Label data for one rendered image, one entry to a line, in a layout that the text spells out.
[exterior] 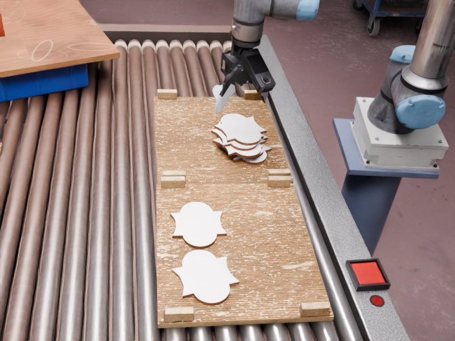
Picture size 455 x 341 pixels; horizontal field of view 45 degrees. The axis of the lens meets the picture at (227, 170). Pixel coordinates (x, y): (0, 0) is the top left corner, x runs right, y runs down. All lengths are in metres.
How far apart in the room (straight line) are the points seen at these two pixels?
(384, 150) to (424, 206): 1.41
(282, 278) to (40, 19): 1.20
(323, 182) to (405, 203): 1.54
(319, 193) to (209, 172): 0.29
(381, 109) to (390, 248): 1.18
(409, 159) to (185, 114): 0.66
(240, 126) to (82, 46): 0.57
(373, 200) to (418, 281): 0.89
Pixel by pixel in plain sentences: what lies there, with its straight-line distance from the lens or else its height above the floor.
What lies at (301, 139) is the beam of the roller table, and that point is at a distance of 1.61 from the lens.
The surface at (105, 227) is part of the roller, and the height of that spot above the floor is 0.92.
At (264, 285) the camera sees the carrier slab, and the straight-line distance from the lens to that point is 1.16.
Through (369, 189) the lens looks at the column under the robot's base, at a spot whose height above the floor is 0.75.
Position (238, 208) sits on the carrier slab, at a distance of 1.31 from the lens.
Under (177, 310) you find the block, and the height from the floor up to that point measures 0.96.
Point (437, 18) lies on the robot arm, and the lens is 1.36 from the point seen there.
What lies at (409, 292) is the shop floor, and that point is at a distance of 2.55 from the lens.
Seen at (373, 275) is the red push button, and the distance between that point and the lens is 1.25.
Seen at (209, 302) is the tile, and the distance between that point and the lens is 1.11.
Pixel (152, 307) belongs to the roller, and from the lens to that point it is 1.13.
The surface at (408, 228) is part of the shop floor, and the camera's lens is 2.84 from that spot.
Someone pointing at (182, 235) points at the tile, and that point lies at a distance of 1.22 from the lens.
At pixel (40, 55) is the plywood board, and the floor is 1.04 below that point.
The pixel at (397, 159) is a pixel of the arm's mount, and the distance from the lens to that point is 1.65.
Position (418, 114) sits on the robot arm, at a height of 1.12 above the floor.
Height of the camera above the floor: 1.82
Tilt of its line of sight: 39 degrees down
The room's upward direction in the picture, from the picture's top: 6 degrees clockwise
